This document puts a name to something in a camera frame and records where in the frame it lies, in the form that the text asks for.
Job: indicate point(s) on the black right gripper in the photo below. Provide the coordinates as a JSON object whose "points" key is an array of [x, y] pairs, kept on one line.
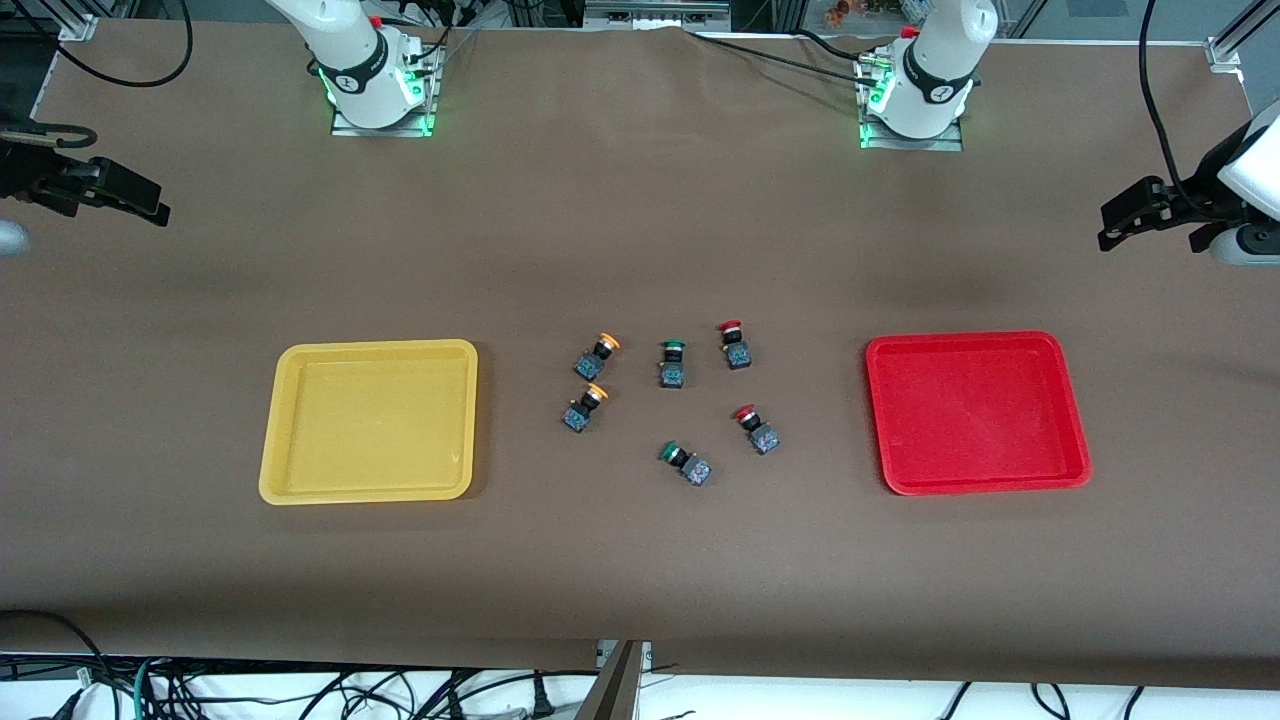
{"points": [[30, 178]]}

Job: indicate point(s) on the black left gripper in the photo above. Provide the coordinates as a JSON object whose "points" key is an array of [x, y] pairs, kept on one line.
{"points": [[1192, 201]]}

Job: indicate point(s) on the red push button switch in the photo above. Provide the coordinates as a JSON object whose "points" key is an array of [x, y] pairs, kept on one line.
{"points": [[758, 430], [737, 348]]}

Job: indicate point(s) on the yellow push button switch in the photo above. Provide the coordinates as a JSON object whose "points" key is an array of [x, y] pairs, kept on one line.
{"points": [[596, 358], [584, 410]]}

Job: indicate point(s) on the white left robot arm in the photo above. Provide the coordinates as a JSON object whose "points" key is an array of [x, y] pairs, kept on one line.
{"points": [[930, 70]]}

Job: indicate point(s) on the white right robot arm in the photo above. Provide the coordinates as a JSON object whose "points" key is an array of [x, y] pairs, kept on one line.
{"points": [[360, 60]]}

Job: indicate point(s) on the red plastic tray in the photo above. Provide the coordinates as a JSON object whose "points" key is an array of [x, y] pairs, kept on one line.
{"points": [[975, 415]]}

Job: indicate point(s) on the yellow plastic tray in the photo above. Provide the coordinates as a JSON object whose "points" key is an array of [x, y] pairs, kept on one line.
{"points": [[370, 425]]}

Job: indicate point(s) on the small orange object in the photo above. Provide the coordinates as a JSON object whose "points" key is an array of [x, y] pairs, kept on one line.
{"points": [[838, 12]]}

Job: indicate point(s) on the brown table cover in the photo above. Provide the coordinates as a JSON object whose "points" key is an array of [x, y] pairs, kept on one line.
{"points": [[640, 560]]}

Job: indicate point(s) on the black power plug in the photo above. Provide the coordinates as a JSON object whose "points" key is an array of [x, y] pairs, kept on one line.
{"points": [[542, 698]]}

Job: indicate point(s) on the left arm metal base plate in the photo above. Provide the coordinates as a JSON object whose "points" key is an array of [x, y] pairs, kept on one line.
{"points": [[955, 142]]}

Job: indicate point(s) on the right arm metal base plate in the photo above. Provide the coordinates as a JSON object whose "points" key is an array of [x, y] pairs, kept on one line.
{"points": [[425, 110]]}

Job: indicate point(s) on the green push button switch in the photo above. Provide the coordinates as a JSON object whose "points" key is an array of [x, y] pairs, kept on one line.
{"points": [[672, 368], [688, 464]]}

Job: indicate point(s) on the aluminium frame rail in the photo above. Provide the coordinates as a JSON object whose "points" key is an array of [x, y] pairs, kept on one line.
{"points": [[655, 12]]}

